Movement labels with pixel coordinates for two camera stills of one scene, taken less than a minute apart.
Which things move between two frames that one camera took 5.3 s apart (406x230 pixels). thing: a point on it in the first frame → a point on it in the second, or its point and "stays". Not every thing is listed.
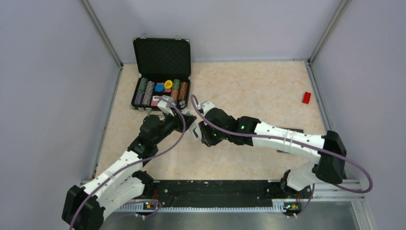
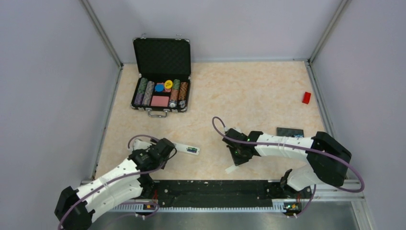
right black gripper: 207,137 → 237,160
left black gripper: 178,120 → 164,161
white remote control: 196,129 → 186,148
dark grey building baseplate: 296,130 stays
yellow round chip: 168,84 stays
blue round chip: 159,87 stays
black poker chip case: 163,65 stays
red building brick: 306,97 stays
